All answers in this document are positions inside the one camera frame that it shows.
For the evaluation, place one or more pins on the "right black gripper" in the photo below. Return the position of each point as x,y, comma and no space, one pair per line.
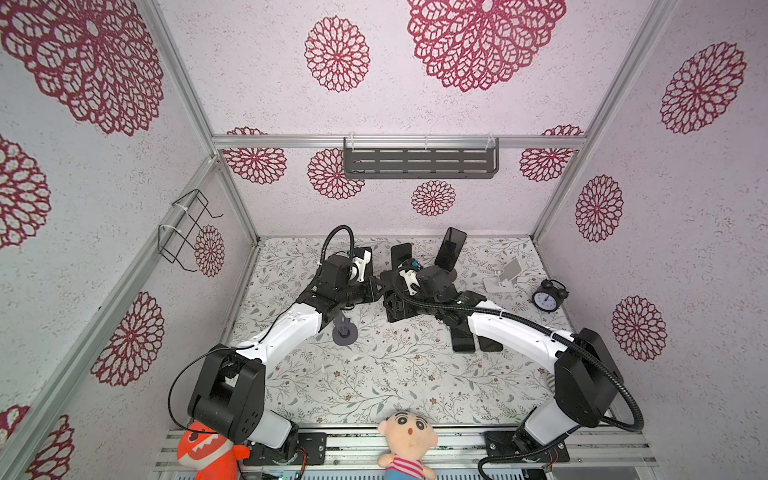
394,311

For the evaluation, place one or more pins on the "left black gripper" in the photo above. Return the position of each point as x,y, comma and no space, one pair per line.
371,291

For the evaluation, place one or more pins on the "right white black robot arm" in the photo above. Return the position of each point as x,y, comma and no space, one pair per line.
589,389

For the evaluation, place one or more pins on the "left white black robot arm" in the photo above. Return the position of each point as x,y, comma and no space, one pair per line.
230,392

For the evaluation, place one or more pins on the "grey round phone stand front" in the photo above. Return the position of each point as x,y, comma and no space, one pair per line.
345,332

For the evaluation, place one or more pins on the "black phone tall wooden stand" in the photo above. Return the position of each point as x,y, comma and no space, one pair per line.
450,248

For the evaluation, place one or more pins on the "white folding phone stand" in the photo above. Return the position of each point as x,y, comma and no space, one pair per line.
506,278

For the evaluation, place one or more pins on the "black alarm clock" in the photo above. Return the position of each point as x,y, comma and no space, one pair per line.
550,295

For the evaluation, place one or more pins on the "boy doll plush toy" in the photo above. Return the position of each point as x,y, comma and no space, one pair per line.
409,437

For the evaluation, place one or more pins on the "striped grey cup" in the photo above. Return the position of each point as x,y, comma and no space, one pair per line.
550,382

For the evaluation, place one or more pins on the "red shark plush toy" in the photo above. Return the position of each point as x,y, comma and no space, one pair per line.
210,454

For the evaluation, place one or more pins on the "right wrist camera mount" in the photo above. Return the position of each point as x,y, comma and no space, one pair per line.
408,271

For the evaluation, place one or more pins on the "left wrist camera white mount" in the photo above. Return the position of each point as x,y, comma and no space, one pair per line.
360,264

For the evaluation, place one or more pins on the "grey wall shelf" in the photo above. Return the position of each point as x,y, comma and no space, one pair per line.
427,160

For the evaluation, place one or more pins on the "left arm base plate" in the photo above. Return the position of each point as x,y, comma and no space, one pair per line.
300,448

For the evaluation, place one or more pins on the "black wire wall rack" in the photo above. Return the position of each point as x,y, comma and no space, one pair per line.
176,235

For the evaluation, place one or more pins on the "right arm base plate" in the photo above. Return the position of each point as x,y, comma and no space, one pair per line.
519,446

